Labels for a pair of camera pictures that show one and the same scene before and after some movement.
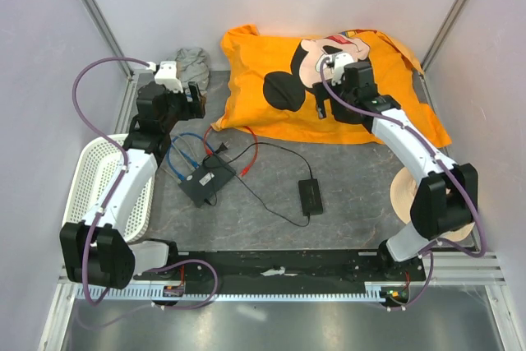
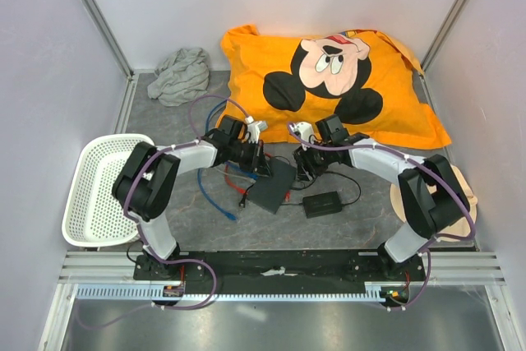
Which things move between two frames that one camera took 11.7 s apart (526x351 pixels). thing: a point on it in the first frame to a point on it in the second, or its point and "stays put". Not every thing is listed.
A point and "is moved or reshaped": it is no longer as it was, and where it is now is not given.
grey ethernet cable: x=186 y=162 is moved or reshaped
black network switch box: x=211 y=175 to x=271 y=192
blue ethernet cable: x=197 y=136 to x=231 y=167
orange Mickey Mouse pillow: x=269 y=83 stays put
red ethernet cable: x=209 y=151 is moved or reshaped
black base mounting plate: x=245 y=267 stays put
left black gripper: x=192 y=109 to x=257 y=163
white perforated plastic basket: x=98 y=163 stays put
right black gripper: x=320 y=92 to x=303 y=161
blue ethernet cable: x=173 y=145 is moved or reshaped
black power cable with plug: x=223 y=147 to x=242 y=202
